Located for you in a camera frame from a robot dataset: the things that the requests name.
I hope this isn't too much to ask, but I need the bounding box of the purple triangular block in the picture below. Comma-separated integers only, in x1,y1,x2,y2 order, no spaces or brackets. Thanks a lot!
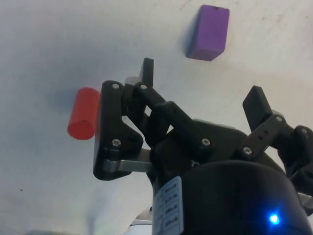
185,4,230,61

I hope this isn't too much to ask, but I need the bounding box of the red cylinder block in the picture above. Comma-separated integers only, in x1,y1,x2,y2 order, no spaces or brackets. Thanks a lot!
67,87,101,141

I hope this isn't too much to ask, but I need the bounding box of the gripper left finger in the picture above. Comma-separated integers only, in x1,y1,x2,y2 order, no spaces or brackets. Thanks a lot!
92,57,211,182

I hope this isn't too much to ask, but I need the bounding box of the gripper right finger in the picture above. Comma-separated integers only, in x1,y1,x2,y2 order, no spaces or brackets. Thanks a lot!
242,85,313,181

